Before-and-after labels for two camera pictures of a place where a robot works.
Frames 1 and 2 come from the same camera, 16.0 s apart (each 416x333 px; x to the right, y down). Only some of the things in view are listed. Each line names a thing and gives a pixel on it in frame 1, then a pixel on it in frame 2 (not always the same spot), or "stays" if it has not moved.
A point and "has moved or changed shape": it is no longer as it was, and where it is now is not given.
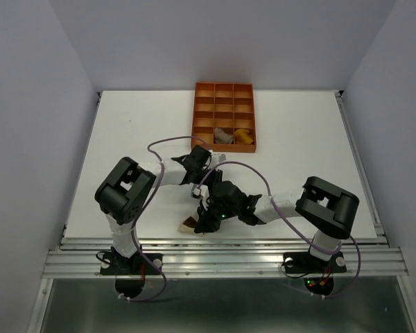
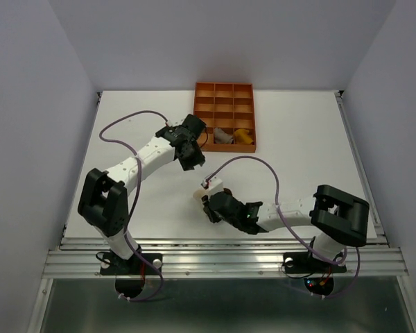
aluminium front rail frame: (222, 258) stays
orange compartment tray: (223, 105) stays
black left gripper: (206, 169) → (199, 158)
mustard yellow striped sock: (242, 137) stays
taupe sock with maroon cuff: (220, 137) stays
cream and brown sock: (188, 225) has moved or changed shape
